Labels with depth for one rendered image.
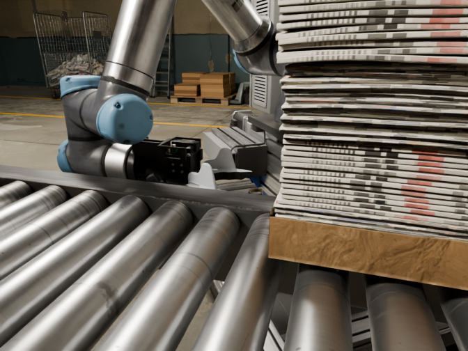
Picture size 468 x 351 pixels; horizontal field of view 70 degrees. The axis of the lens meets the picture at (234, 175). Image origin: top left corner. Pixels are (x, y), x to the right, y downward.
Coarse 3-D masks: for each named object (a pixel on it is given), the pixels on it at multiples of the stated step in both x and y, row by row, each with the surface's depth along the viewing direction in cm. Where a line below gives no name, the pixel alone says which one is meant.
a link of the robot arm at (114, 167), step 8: (120, 144) 61; (112, 152) 60; (120, 152) 59; (128, 152) 59; (112, 160) 59; (120, 160) 59; (112, 168) 59; (120, 168) 59; (112, 176) 60; (120, 176) 60
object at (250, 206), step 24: (0, 168) 56; (24, 168) 56; (72, 192) 49; (120, 192) 47; (144, 192) 47; (168, 192) 47; (192, 192) 47; (216, 192) 47; (240, 192) 47; (192, 216) 45; (240, 216) 42; (240, 240) 44; (288, 264) 43; (288, 288) 44; (360, 288) 41; (432, 288) 39; (432, 312) 40
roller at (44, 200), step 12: (36, 192) 47; (48, 192) 47; (60, 192) 48; (12, 204) 43; (24, 204) 43; (36, 204) 44; (48, 204) 46; (60, 204) 47; (0, 216) 40; (12, 216) 41; (24, 216) 42; (36, 216) 44; (0, 228) 39; (12, 228) 40
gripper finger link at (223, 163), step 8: (224, 152) 62; (208, 160) 62; (216, 160) 62; (224, 160) 62; (232, 160) 62; (216, 168) 62; (224, 168) 63; (232, 168) 63; (216, 176) 62; (224, 176) 62; (232, 176) 62; (240, 176) 62
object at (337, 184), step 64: (320, 0) 22; (384, 0) 22; (448, 0) 20; (320, 64) 25; (384, 64) 23; (448, 64) 22; (320, 128) 26; (384, 128) 24; (448, 128) 23; (320, 192) 28; (384, 192) 27; (448, 192) 25
